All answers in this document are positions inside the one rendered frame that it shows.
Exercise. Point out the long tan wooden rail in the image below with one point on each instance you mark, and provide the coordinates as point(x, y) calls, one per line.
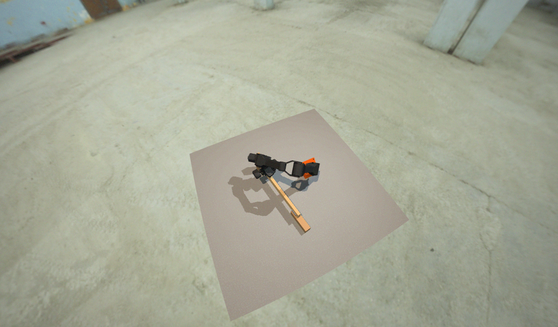
point(283, 195)

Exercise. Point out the brown wooden post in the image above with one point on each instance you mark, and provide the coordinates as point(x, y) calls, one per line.
point(301, 221)

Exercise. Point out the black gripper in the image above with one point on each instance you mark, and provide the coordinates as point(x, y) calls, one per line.
point(257, 173)

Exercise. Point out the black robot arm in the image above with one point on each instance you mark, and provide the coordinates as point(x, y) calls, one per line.
point(298, 171)

